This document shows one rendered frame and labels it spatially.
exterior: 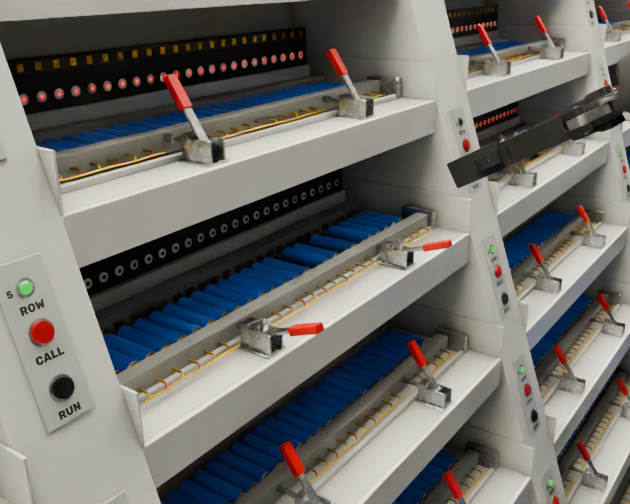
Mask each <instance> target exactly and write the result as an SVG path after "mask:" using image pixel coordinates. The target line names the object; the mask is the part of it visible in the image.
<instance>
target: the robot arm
mask: <svg viewBox="0 0 630 504"><path fill-rule="evenodd" d="M616 75H617V79H618V80H619V88H617V89H616V88H614V89H612V88H611V86H610V84H609V85H607V86H606V85H605V86H603V87H601V88H600V89H596V90H594V91H593V92H591V93H589V94H587V95H586V96H585V97H584V99H582V100H580V101H578V102H576V103H574V104H571V105H569V106H567V107H565V108H563V109H561V111H560V114H559V116H557V117H554V118H552V119H550V120H548V121H546V122H544V123H541V124H535V125H533V128H531V129H527V130H526V129H525V130H522V131H521V132H520V134H518V132H515V133H513V134H511V135H509V136H507V137H504V138H503V136H502V134H500V135H498V136H496V137H495V139H496V141H495V142H493V143H491V144H489V145H487V146H484V147H482V148H480V149H478V150H476V151H474V152H471V153H469V154H467V155H465V156H463V157H460V158H458V159H456V160H454V161H452V162H450V163H447V167H448V169H449V171H450V173H451V176H452V178H453V180H454V182H455V185H456V187H457V188H461V187H463V186H465V185H468V184H470V183H472V182H475V181H477V180H479V179H482V178H484V177H486V176H489V175H491V174H494V173H496V172H498V171H501V170H503V169H505V168H508V167H510V166H512V165H514V164H515V163H516V162H518V161H521V160H523V159H525V158H527V157H529V158H530V160H533V159H535V158H537V157H538V154H537V153H539V152H541V151H544V150H546V149H548V148H551V147H553V146H556V145H558V144H560V143H563V142H565V141H567V140H570V139H571V140H573V141H577V140H579V139H581V138H584V137H586V136H588V135H591V134H593V133H595V132H604V131H607V130H609V129H612V128H615V127H616V126H618V125H619V124H621V123H622V122H624V121H626V120H625V118H624V115H623V114H624V113H627V112H628V113H630V53H629V54H628V55H626V56H623V57H622V58H621V59H620V60H619V61H618V63H617V68H616Z"/></svg>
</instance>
